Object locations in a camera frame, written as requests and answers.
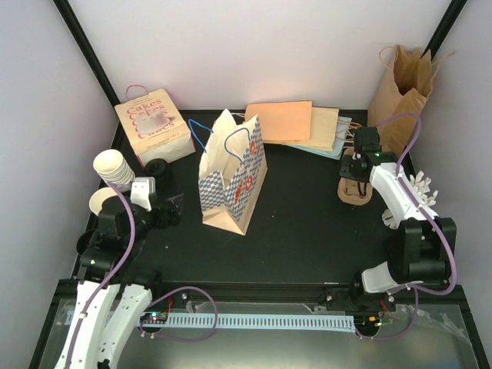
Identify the light blue flat paper bag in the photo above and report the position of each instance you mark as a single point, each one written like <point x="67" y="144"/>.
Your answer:
<point x="343" y="136"/>

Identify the tan flat paper bag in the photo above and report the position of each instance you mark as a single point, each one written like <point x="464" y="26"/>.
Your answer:
<point x="323" y="129"/>

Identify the near paper cup stack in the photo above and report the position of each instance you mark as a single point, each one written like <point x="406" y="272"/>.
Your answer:
<point x="97" y="199"/>

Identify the light blue cable duct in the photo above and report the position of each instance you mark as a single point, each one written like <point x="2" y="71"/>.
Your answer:
<point x="285" y="322"/>

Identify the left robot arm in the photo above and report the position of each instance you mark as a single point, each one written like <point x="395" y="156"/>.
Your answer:
<point x="114" y="291"/>

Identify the standing brown paper bag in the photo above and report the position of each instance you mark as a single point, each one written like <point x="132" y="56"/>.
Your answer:
<point x="405" y="87"/>

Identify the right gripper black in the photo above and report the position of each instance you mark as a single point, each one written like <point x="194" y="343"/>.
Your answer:
<point x="344" y="170"/>

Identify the left black frame post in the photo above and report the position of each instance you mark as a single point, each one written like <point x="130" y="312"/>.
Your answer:
<point x="71" y="20"/>

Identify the paper cup stack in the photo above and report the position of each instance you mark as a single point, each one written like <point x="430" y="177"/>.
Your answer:
<point x="97" y="199"/>
<point x="113" y="168"/>

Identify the grey pulp cup carrier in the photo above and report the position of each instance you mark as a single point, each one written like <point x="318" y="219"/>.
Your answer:
<point x="354" y="186"/>

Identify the Cakes printed paper bag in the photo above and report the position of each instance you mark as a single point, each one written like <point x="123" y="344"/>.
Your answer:
<point x="155" y="128"/>

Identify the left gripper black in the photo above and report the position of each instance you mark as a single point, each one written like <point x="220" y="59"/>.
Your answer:
<point x="174" y="217"/>

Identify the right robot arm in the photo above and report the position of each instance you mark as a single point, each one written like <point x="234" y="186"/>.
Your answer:
<point x="420" y="252"/>

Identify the blue checkered paper bag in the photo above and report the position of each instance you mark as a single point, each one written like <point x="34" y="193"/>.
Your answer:
<point x="231" y="173"/>

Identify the black frame post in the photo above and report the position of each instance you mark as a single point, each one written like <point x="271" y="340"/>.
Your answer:
<point x="71" y="20"/>
<point x="444" y="26"/>

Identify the right black frame post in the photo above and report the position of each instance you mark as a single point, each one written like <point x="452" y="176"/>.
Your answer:
<point x="444" y="26"/>

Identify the far paper cup stack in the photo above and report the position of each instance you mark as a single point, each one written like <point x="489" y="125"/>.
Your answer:
<point x="113" y="168"/>

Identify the black coffee cup lids stack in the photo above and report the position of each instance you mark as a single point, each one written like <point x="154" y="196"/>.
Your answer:
<point x="157" y="168"/>

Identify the orange flat paper bag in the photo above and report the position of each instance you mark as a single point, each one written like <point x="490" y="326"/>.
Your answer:
<point x="282" y="122"/>

